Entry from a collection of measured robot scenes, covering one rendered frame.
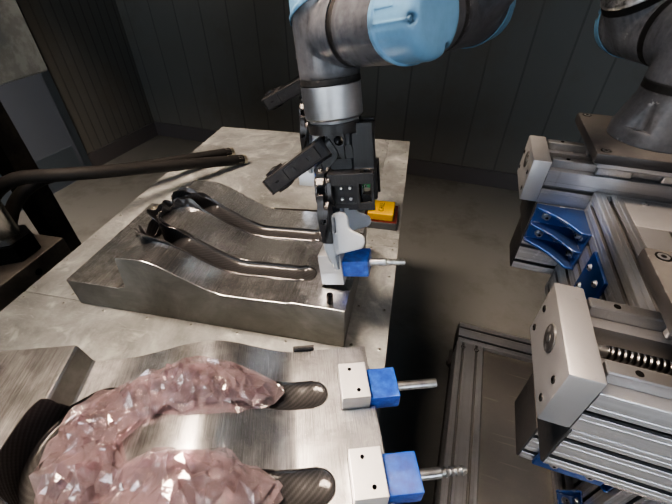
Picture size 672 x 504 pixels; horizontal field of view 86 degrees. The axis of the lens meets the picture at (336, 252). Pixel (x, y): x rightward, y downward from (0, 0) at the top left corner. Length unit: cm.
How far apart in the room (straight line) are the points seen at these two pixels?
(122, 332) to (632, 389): 71
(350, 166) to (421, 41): 19
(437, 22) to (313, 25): 13
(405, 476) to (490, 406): 88
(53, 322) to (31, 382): 25
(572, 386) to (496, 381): 95
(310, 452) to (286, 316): 21
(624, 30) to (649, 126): 19
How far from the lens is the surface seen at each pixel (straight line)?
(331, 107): 46
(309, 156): 50
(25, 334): 83
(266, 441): 48
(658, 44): 88
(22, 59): 124
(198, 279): 63
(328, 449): 48
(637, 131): 85
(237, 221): 74
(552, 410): 48
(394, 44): 38
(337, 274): 57
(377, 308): 68
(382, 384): 51
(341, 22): 42
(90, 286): 77
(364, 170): 49
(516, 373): 143
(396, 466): 47
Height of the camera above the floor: 130
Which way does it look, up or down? 39 degrees down
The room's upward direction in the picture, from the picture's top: straight up
